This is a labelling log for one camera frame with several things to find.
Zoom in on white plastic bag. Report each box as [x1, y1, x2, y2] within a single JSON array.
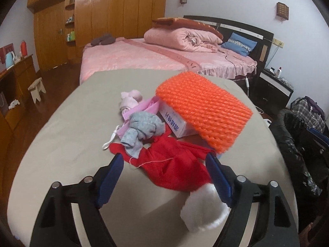
[[180, 183, 230, 233]]

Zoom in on orange foam net sleeve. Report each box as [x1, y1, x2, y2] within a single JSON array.
[[156, 71, 253, 154]]

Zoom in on red cloth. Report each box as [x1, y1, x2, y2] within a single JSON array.
[[109, 133, 215, 192]]

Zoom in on white blue medicine box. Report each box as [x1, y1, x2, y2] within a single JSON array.
[[159, 101, 197, 138]]

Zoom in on grey sock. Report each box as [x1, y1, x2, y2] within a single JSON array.
[[120, 115, 166, 159]]

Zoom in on pink sock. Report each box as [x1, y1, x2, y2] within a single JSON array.
[[119, 90, 143, 113]]

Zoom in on pink face mask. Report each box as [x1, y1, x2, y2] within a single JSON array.
[[102, 96, 160, 150]]

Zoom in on black lined trash bin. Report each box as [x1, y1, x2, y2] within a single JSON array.
[[269, 109, 328, 231]]

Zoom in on plaid cloth covered chair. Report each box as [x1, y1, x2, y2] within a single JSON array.
[[290, 96, 327, 134]]

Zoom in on black white nightstand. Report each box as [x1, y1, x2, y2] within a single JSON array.
[[250, 69, 293, 118]]

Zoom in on white lotion bottle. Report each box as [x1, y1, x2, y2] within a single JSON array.
[[276, 67, 282, 79]]

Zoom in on beige table cover cloth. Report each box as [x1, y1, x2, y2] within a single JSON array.
[[7, 69, 298, 246]]

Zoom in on dark headboard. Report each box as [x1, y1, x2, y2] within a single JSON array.
[[183, 15, 274, 71]]

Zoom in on blue pillow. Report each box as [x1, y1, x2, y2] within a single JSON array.
[[221, 32, 257, 57]]

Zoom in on small white stool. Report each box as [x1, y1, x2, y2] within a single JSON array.
[[28, 78, 46, 104]]

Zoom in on wooden sideboard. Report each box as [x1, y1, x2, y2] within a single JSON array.
[[1, 55, 37, 140]]

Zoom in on folded pink quilt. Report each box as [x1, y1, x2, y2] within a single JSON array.
[[144, 28, 222, 52]]

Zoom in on light blue kettle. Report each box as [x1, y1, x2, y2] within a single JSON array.
[[5, 51, 15, 69]]

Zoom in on red thermos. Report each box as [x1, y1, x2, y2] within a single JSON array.
[[21, 40, 28, 57]]

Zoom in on red picture frames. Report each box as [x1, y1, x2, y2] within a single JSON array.
[[0, 43, 15, 64]]

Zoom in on bed with pink sheet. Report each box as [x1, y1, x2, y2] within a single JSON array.
[[80, 38, 257, 83]]

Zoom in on dark slippers on bed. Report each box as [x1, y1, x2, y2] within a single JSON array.
[[90, 34, 116, 46]]

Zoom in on folded red blanket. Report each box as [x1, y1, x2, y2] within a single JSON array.
[[152, 17, 224, 40]]

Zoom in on wooden wardrobe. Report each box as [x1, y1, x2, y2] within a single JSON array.
[[27, 0, 166, 71]]

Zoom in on white cable with switch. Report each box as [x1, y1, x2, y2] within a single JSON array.
[[223, 51, 265, 114]]

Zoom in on wall socket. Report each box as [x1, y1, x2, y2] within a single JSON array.
[[272, 38, 284, 48]]

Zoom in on brown wall lamp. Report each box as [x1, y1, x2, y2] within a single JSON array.
[[276, 2, 289, 20]]

